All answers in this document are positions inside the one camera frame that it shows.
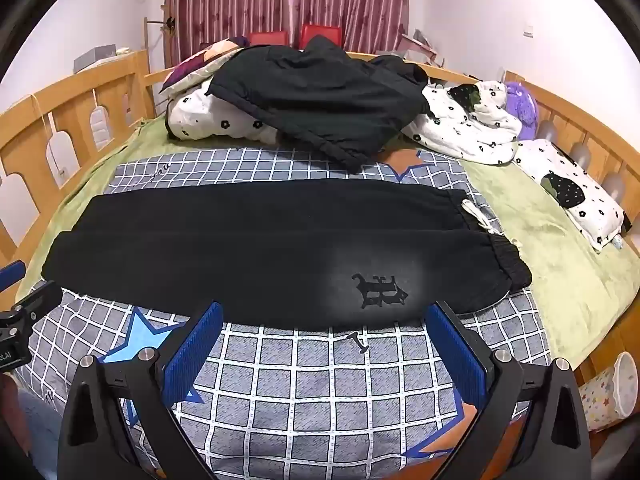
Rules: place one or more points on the grey box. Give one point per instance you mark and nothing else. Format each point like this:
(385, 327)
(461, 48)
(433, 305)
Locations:
(94, 59)

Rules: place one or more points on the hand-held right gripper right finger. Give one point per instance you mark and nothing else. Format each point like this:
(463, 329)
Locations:
(455, 350)

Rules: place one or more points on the wooden bed frame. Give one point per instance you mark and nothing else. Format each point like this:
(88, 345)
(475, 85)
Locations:
(75, 91)

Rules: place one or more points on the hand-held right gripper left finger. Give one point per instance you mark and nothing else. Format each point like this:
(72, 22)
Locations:
(197, 345)

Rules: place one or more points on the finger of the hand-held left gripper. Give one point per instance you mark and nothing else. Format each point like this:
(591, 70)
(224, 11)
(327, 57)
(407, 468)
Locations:
(40, 297)
(11, 273)

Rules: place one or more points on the black jacket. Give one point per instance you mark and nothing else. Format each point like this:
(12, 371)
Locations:
(310, 95)

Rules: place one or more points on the white floral quilt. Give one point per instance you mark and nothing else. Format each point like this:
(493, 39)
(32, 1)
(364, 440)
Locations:
(465, 127)

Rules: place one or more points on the black pants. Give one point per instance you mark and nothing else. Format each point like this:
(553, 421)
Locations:
(240, 260)

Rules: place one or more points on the white floral pillow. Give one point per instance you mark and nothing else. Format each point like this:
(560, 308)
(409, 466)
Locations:
(595, 212)

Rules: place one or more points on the grey checked star blanket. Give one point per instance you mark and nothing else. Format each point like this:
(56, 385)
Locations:
(300, 385)

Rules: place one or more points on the wooden coat rack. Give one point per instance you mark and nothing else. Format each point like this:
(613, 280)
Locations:
(147, 40)

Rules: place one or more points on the pinkish folding table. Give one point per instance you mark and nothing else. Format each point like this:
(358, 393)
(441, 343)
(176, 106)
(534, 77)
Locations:
(420, 45)

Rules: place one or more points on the purple plush toy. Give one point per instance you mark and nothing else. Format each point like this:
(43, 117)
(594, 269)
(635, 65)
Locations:
(522, 110)

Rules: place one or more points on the purple patterned cushion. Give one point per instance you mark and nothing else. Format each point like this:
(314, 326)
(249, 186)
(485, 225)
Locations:
(195, 67)

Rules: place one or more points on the red plastic chair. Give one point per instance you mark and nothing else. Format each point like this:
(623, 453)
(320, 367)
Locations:
(267, 39)
(320, 32)

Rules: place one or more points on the star patterned waste bin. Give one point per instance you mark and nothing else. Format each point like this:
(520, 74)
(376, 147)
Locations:
(606, 395)

